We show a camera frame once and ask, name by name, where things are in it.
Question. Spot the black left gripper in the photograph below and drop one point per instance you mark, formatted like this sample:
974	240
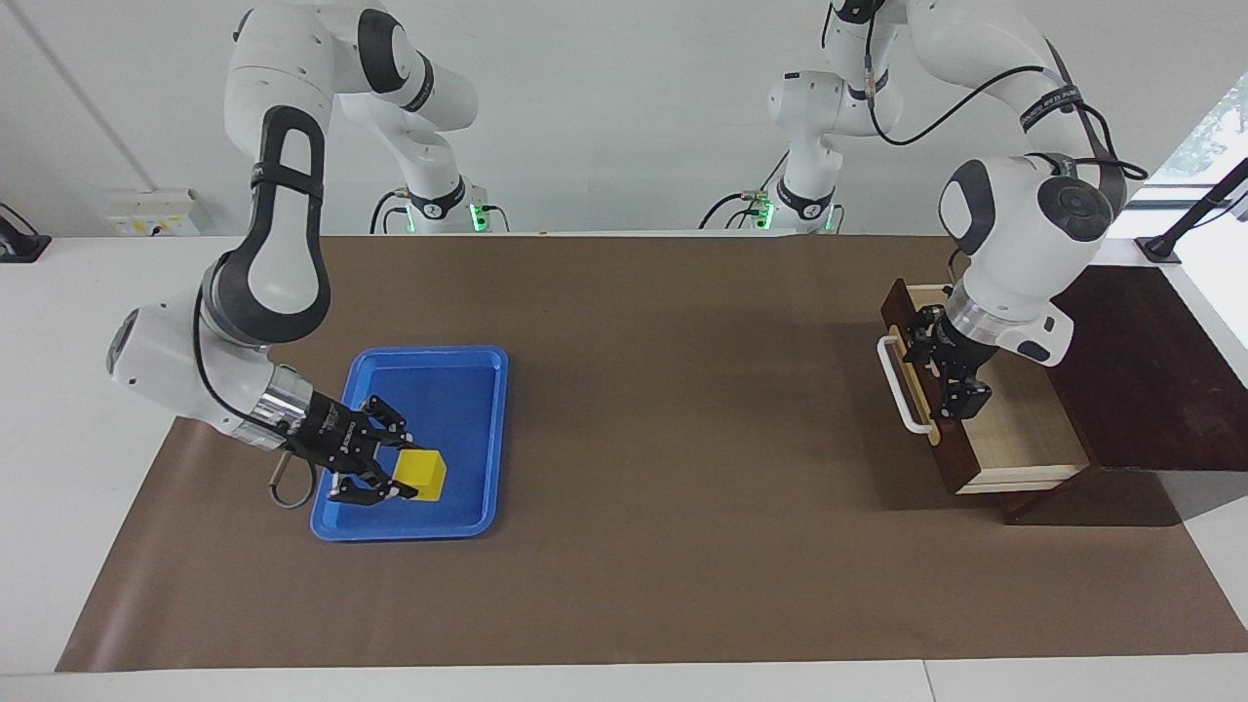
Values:
957	346

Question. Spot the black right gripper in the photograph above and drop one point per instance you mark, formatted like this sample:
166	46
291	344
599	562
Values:
331	437

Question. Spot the yellow cube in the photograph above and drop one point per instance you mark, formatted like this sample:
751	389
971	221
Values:
421	476

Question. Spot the wooden drawer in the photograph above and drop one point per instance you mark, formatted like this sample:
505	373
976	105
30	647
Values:
1033	439

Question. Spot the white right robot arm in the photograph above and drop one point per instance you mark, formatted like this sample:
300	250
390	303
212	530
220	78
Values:
283	195

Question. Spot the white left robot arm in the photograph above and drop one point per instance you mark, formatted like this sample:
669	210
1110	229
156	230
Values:
1024	224

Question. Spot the dark wooden drawer cabinet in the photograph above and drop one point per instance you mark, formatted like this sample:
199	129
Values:
1160	370

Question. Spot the blue plastic tray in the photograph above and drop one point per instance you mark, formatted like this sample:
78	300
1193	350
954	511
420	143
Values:
458	400

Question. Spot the brown table mat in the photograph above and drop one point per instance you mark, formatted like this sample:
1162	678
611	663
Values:
682	546

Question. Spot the white wall socket box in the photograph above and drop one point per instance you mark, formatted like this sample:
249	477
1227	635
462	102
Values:
151	214

